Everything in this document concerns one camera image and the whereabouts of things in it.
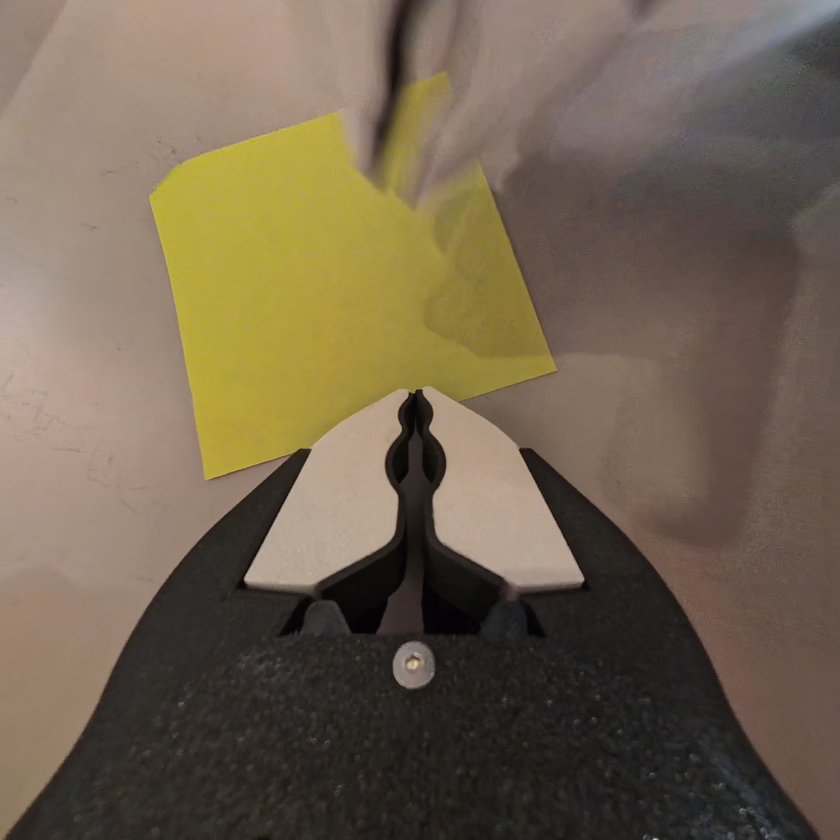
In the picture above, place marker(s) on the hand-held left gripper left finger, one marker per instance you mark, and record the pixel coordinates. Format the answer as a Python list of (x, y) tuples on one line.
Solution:
[(328, 512)]

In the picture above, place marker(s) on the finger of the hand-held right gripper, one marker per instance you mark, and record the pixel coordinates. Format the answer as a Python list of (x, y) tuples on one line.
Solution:
[(367, 144), (459, 98)]

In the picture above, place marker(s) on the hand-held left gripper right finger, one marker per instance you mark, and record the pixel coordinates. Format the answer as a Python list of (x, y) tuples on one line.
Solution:
[(499, 518)]

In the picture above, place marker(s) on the yellow-green floral origami paper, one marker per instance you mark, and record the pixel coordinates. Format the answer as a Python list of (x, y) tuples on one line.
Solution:
[(295, 295)]

